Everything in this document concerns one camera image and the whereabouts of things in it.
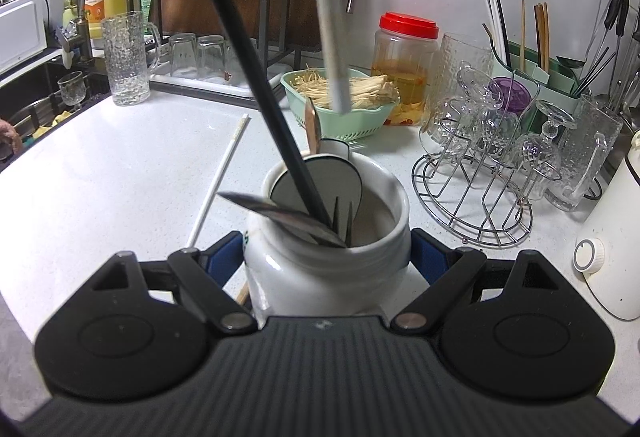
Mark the small steel ladle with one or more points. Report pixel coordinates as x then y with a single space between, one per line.
570 63

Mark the green utensil holder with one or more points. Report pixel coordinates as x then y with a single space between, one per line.
537 74

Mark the yellow sponge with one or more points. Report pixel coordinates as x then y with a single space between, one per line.
60 119

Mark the metal spoon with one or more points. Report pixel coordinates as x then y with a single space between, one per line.
270 212

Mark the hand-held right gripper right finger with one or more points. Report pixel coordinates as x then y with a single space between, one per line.
427 257

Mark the glass with purple lid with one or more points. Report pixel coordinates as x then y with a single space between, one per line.
510 94

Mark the pinkish brown lump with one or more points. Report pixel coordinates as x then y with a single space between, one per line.
10 137

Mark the white chopstick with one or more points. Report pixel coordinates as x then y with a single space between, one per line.
492 24
331 17
497 24
220 172

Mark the steel kitchen faucet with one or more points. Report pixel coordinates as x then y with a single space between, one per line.
77 39

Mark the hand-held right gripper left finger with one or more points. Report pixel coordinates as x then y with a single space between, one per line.
226 254

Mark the enoki mushroom bundle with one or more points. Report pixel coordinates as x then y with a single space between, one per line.
370 92

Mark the pale green bottle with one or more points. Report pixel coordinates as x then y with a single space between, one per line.
70 14

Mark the green plastic basket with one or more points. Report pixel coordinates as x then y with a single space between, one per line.
365 124

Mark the white electric kettle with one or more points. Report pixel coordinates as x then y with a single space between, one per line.
615 242

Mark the dark brown chopstick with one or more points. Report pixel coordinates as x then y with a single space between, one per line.
538 37

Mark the dark steel chopstick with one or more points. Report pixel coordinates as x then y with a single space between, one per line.
590 72
597 73

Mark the kitchen sink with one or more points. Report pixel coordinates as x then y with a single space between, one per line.
30 97

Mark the red-lid plastic jar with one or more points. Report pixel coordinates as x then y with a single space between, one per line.
405 62

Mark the white countertop appliance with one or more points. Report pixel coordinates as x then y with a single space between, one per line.
20 32

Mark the stemmed crystal goblet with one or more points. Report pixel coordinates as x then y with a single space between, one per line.
542 152

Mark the small glass goblet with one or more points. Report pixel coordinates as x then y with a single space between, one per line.
72 87

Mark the clear glass tumbler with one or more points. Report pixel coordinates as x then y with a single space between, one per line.
182 57
210 57
235 59

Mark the white ceramic mug green logo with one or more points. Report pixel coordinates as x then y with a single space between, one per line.
310 277

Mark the metal fork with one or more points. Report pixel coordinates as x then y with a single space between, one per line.
336 222

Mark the white drip tray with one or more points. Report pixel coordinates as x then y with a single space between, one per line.
200 87

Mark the smooth clear glass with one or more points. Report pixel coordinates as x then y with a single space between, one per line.
472 89

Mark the textured glass mug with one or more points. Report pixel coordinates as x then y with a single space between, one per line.
460 54
585 152
127 62

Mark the cut crystal glass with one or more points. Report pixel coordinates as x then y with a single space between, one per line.
440 127

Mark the hanging steel kitchen utensils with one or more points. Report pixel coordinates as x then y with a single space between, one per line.
611 12

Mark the black chopstick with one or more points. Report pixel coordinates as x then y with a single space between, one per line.
255 67
504 29

